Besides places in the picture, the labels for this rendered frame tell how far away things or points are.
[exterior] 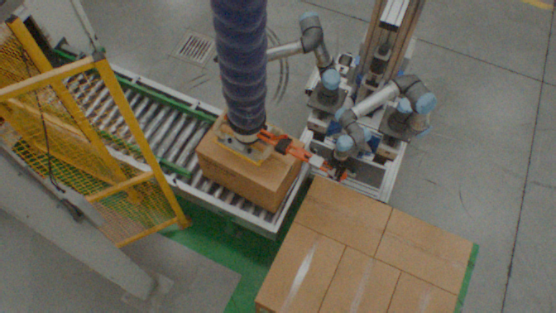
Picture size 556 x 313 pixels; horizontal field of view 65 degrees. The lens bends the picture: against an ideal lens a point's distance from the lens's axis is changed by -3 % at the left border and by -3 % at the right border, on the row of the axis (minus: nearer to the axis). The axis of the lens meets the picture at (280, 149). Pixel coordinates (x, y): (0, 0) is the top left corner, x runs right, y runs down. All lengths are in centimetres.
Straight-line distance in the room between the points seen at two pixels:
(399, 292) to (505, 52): 300
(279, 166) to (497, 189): 216
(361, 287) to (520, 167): 207
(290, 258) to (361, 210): 61
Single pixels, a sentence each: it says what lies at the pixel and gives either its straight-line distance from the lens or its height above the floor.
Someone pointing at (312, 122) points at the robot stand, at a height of 98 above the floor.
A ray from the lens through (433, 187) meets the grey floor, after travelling 409.
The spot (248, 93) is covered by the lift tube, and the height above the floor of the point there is 171.
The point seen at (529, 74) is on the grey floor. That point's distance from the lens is 517.
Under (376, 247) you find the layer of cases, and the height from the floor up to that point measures 54.
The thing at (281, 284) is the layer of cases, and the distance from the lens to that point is 305.
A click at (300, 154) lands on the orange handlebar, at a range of 260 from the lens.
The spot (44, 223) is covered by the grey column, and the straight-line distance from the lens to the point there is 204.
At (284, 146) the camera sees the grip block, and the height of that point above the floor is 123.
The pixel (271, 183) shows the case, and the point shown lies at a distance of 282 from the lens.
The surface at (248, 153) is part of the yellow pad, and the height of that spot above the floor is 112.
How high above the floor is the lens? 354
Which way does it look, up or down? 62 degrees down
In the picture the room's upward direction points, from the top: 3 degrees clockwise
